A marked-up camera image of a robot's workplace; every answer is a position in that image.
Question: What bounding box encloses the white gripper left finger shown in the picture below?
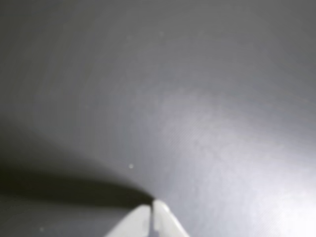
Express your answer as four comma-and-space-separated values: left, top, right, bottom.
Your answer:
105, 204, 152, 237

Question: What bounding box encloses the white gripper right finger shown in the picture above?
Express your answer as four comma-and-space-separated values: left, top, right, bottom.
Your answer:
152, 198, 191, 237

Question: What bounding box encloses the dark grey table mat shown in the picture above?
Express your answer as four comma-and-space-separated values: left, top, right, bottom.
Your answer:
0, 0, 316, 237

